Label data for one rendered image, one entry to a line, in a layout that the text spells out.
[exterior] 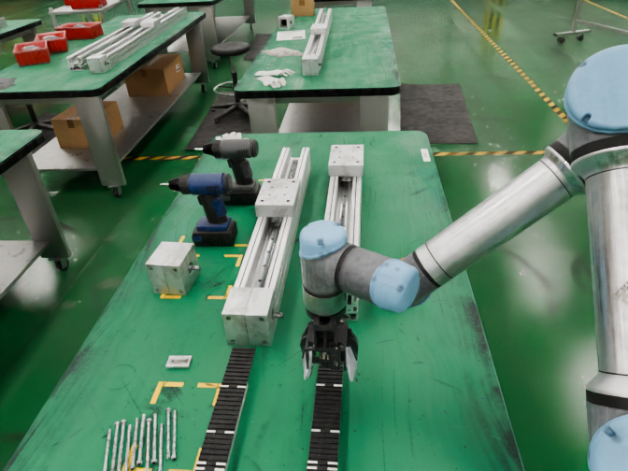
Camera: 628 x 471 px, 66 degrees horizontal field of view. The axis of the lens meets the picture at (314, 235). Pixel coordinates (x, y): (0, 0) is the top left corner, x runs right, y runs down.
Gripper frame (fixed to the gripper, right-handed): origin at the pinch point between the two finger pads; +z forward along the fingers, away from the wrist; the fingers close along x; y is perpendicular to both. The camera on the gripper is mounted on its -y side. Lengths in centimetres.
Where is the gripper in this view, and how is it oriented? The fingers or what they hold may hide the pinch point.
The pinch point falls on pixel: (330, 371)
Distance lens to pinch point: 101.4
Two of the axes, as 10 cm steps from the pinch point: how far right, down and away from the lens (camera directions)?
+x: 9.9, 0.1, -1.1
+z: 0.5, 8.3, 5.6
